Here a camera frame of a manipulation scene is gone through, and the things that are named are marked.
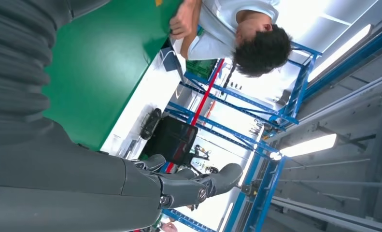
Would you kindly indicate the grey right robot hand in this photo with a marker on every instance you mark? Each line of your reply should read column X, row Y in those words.
column 66, row 192

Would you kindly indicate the person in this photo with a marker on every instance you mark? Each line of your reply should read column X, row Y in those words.
column 216, row 38
column 170, row 228

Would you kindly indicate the dark tablet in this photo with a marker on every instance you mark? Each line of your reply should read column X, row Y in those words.
column 171, row 60

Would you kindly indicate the green plastic crate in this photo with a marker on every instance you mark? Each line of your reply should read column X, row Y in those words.
column 202, row 69

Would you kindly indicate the black handheld controller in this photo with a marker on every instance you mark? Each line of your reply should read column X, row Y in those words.
column 150, row 123

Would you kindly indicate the black mesh office chair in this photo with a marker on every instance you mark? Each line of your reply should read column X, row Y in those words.
column 171, row 141

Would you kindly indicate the blue metal shelving rack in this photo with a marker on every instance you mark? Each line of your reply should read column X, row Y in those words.
column 296, row 89

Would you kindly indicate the white humanoid robot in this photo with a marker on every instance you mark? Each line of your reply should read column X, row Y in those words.
column 198, row 153

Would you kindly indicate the white ceiling light strip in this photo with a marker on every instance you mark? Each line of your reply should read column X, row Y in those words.
column 309, row 145
column 341, row 51

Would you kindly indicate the black box yellow warning sign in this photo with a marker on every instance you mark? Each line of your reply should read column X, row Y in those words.
column 250, row 189

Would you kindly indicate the red barrier rail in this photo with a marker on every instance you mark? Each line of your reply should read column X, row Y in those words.
column 207, row 93

